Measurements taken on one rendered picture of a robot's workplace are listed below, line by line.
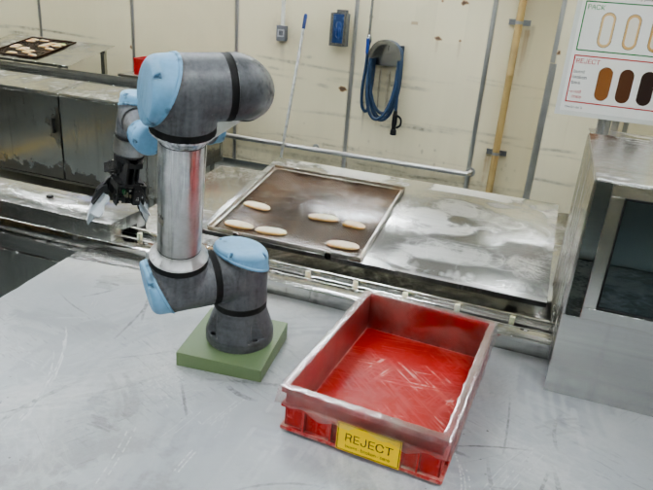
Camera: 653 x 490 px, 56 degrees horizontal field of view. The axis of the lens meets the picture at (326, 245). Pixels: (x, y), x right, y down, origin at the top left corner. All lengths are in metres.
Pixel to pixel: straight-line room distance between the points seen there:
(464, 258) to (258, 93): 0.97
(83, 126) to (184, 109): 3.75
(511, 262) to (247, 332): 0.85
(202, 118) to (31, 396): 0.66
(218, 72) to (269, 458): 0.67
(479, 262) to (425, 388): 0.57
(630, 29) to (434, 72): 3.17
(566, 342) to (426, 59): 4.09
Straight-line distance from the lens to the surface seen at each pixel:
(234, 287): 1.30
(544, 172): 5.02
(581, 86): 2.27
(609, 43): 2.26
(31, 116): 5.08
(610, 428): 1.43
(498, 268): 1.83
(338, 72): 5.51
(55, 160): 5.02
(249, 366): 1.35
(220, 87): 1.05
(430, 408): 1.33
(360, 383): 1.36
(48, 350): 1.51
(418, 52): 5.31
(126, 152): 1.55
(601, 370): 1.45
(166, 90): 1.03
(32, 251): 2.17
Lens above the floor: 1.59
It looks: 22 degrees down
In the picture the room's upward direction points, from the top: 5 degrees clockwise
